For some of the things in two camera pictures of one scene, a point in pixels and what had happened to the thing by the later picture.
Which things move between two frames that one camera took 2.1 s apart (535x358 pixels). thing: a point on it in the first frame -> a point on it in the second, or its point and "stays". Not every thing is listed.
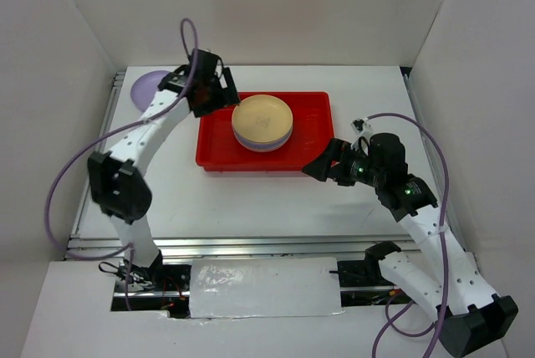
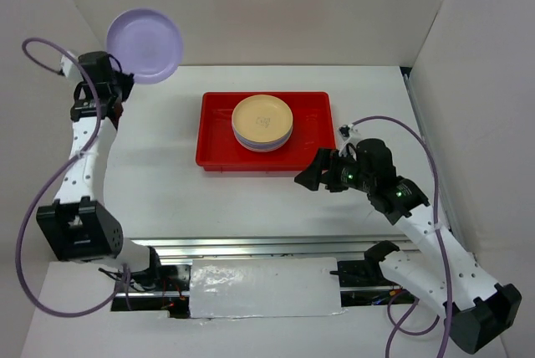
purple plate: x=262 y=146 stays
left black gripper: x=201 y=109 -> x=128 y=80
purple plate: x=144 y=88 -> x=146 y=42
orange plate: x=262 y=119 stays
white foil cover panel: x=263 y=287 stays
